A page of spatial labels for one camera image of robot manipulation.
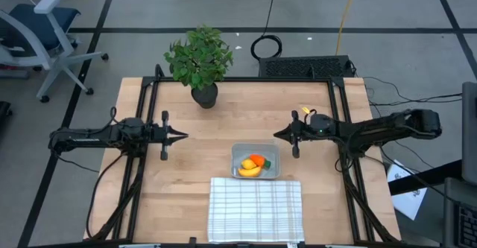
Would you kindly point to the grey monitor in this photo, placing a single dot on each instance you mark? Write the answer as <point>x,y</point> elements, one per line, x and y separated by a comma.
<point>470,129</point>

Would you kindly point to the yellow toy lemon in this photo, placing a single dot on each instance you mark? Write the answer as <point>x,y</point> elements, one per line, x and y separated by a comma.
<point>247,164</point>

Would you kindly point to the clear plastic tupperware container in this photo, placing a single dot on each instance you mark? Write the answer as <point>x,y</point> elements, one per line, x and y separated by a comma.
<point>272,151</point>

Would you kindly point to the grey cart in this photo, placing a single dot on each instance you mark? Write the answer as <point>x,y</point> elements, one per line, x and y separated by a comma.
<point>451,218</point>

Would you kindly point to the black metal bar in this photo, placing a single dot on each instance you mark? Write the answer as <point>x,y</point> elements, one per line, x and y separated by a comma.
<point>428,178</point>

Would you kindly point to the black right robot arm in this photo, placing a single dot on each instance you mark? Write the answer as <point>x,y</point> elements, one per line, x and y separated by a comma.
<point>380,129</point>

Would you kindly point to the black perforated metal case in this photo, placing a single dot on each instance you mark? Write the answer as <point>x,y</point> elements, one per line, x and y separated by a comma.
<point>302,67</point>

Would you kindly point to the green potted plant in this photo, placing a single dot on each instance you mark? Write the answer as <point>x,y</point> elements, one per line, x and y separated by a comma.
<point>201,58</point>

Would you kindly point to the white checkered dish towel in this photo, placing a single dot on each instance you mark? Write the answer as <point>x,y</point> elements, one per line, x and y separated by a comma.
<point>257,210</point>

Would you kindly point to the yellow toy banana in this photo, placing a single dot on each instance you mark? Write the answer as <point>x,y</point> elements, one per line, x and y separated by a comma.
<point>250,172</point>

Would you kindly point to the orange toy carrot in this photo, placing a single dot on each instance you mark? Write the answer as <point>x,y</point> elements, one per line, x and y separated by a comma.
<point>257,159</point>

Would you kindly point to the silver aluminium bar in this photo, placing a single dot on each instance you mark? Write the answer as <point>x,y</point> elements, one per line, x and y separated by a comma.
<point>139,246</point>

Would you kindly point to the black metal table frame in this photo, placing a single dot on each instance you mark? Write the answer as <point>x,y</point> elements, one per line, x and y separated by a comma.
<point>238,79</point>

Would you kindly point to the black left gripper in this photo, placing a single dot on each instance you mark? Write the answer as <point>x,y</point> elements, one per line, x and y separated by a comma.
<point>156,134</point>

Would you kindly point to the white blue office chair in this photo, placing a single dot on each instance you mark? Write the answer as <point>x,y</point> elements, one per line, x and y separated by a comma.
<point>56,28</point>

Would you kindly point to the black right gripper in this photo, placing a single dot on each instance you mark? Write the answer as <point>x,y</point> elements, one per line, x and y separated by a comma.
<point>302,132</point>

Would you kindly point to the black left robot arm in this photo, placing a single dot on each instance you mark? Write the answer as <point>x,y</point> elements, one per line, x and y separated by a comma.
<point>89,139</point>

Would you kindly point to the white paper sheet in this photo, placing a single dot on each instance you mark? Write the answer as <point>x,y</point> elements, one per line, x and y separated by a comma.
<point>408,199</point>

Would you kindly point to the black keyboard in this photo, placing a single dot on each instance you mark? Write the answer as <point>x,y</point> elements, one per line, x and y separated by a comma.
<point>467,225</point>

